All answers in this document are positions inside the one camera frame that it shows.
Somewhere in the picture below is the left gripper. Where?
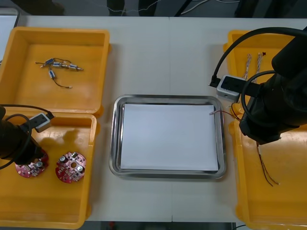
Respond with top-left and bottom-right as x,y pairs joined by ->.
2,129 -> 43,165

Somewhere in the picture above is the small metal solenoid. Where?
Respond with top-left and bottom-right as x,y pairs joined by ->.
47,68 -> 72,89
35,58 -> 55,69
40,61 -> 63,69
61,62 -> 85,72

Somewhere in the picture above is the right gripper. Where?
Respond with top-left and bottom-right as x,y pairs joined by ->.
239,73 -> 301,145

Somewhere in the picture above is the blue-white twisted wire harness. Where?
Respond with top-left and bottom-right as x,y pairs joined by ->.
255,51 -> 267,83
242,54 -> 252,81

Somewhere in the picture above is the white paper sheet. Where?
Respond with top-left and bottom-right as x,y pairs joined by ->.
120,103 -> 219,172

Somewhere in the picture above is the steel tray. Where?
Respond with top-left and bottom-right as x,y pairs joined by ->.
109,94 -> 228,179

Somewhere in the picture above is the red black green-yellow wire harness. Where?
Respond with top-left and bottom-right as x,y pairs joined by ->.
209,105 -> 281,187

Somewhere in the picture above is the yellow-orange plastic bin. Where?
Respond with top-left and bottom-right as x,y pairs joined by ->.
229,105 -> 307,230
0,26 -> 111,116
222,29 -> 307,114
0,112 -> 98,229

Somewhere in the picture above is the thin white floor cable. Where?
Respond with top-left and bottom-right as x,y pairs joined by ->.
106,0 -> 168,13

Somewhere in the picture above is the round red circuit board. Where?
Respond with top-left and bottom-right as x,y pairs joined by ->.
56,150 -> 86,184
15,148 -> 49,179

